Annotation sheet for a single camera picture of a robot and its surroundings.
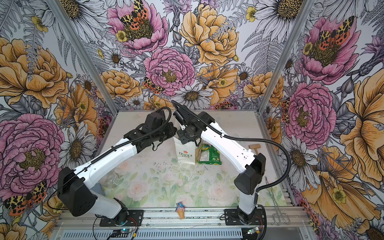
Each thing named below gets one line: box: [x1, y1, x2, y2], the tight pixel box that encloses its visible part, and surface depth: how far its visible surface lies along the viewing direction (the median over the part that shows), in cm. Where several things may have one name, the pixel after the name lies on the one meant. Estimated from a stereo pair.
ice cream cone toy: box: [175, 201, 186, 220], surface depth 76 cm
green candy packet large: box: [198, 144, 222, 165], surface depth 95 cm
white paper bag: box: [173, 137, 197, 165], surface depth 83 cm
